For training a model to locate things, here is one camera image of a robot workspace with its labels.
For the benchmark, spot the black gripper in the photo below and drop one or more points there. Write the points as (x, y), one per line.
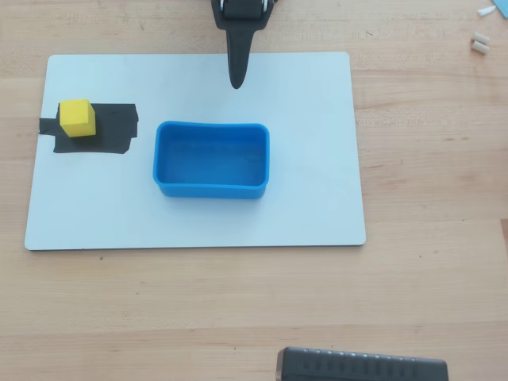
(241, 9)

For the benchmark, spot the yellow cube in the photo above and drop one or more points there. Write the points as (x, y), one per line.
(76, 117)

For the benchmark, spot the blue rectangular bin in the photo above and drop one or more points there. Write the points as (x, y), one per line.
(210, 158)

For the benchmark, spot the black tape patch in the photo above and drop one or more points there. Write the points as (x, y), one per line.
(115, 127)

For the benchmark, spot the white board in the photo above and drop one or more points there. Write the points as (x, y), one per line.
(198, 222)

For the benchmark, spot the small white cylinder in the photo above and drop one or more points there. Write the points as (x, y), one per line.
(481, 38)
(479, 47)

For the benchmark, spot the white paper scrap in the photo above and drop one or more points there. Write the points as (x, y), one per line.
(486, 11)

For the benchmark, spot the blue object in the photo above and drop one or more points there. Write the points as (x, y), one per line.
(502, 6)

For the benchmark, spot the black ribbed device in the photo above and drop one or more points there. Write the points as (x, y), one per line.
(357, 365)

